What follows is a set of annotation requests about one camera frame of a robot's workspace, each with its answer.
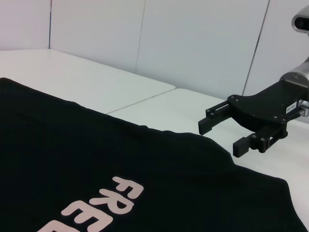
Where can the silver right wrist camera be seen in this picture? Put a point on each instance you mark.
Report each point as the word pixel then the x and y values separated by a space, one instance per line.
pixel 301 21

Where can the black shirt with FREE print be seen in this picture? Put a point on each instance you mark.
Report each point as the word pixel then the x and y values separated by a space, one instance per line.
pixel 120 157

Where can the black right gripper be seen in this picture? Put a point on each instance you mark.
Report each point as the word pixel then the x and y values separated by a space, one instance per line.
pixel 265 106

